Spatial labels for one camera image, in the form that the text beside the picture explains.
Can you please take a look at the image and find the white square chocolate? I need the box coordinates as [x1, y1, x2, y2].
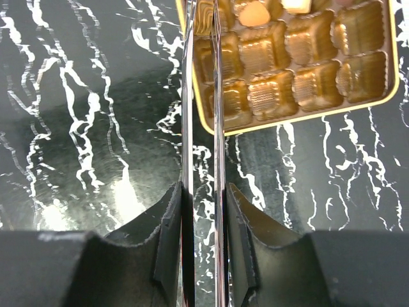
[281, 0, 312, 15]

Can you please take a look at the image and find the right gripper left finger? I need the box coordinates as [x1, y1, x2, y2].
[1, 183, 181, 306]

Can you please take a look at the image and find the gold chocolate box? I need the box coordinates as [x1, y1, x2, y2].
[174, 0, 401, 137]

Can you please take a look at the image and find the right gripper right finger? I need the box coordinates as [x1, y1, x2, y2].
[226, 184, 408, 306]

